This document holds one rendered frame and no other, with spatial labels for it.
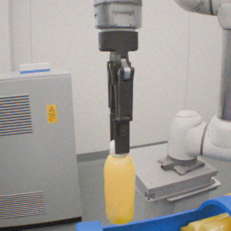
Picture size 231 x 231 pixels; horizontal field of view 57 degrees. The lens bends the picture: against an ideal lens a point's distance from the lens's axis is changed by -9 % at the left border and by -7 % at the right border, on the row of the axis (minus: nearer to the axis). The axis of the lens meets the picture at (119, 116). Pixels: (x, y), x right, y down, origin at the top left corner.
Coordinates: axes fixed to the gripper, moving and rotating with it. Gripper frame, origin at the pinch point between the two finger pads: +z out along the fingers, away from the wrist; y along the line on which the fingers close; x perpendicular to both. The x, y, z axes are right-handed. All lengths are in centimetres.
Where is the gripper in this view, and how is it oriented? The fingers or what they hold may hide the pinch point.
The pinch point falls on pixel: (119, 133)
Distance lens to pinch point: 47.5
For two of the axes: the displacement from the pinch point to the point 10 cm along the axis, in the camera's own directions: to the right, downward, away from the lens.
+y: 2.2, 2.9, -9.3
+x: 9.7, -0.8, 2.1
